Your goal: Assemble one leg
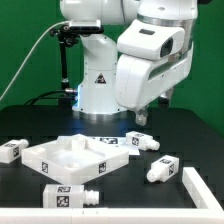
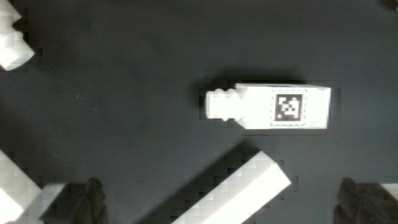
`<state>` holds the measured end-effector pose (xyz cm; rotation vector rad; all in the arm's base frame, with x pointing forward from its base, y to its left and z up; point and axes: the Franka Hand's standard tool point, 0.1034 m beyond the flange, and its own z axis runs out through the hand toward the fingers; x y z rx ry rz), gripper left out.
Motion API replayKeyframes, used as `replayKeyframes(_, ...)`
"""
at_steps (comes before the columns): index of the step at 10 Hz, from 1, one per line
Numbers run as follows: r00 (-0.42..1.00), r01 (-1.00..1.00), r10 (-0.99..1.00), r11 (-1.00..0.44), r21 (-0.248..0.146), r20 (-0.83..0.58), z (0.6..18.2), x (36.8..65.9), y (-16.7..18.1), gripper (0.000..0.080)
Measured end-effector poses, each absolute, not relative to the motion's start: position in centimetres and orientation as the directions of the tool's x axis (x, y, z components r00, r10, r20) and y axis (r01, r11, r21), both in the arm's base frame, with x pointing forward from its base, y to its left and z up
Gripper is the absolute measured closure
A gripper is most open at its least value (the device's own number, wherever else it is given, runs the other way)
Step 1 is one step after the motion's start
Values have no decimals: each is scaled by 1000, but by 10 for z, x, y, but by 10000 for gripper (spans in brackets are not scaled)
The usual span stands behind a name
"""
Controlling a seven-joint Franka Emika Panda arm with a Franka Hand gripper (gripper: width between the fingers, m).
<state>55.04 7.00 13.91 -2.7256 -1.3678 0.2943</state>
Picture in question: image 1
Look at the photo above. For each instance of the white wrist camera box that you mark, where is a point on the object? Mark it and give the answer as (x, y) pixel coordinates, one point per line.
(150, 42)

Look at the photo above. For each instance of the background camera on stand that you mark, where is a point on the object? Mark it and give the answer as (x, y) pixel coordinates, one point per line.
(68, 35)

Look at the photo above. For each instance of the white obstacle fence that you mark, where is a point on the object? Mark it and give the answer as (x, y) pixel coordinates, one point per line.
(207, 210)

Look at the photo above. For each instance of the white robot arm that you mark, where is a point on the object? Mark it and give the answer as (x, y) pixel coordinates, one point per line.
(96, 93)

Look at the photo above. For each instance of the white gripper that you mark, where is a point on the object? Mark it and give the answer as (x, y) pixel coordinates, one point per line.
(146, 71)

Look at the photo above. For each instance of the white fiducial tag sheet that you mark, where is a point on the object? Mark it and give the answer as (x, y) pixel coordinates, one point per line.
(113, 143)

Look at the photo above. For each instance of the white square tabletop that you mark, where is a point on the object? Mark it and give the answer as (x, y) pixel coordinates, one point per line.
(74, 160)

